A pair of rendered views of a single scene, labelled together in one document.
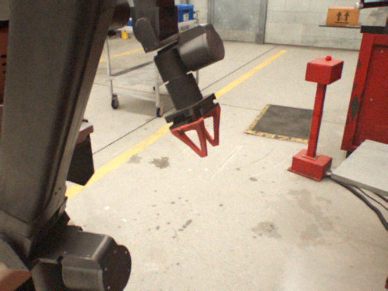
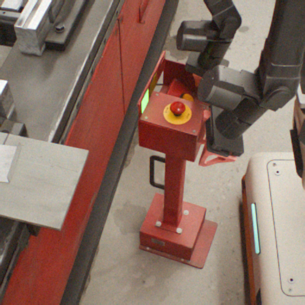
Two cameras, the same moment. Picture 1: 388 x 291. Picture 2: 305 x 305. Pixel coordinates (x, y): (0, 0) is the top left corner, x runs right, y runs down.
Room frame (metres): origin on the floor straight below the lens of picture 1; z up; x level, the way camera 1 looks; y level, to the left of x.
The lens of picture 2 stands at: (1.15, -0.41, 1.92)
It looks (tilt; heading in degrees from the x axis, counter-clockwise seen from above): 55 degrees down; 153
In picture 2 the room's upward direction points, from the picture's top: straight up
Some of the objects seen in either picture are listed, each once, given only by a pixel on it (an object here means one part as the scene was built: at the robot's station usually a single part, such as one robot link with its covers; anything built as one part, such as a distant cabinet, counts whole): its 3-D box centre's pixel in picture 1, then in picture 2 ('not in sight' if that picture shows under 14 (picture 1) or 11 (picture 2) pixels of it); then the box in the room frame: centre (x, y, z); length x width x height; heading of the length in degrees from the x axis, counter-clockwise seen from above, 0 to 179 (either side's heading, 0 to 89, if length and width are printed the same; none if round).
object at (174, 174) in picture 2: not in sight; (174, 179); (0.33, 0.09, 0.39); 0.05 x 0.05 x 0.54; 43
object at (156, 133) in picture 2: not in sight; (179, 106); (0.33, 0.09, 0.75); 0.20 x 0.16 x 0.18; 133
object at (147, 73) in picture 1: (155, 59); not in sight; (3.88, 0.40, 0.47); 0.90 x 0.66 x 0.95; 153
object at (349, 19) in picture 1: (343, 15); not in sight; (2.60, -1.03, 1.04); 0.30 x 0.26 x 0.12; 153
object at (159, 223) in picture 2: not in sight; (172, 218); (0.33, 0.09, 0.13); 0.10 x 0.10 x 0.01; 43
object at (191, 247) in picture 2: not in sight; (179, 229); (0.35, 0.11, 0.06); 0.25 x 0.20 x 0.12; 43
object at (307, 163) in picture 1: (316, 118); not in sight; (2.29, -0.85, 0.41); 0.25 x 0.20 x 0.83; 49
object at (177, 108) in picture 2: not in sight; (177, 110); (0.37, 0.06, 0.79); 0.04 x 0.04 x 0.04
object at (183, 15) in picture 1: (166, 14); not in sight; (4.10, 0.28, 0.92); 0.50 x 0.36 x 0.18; 63
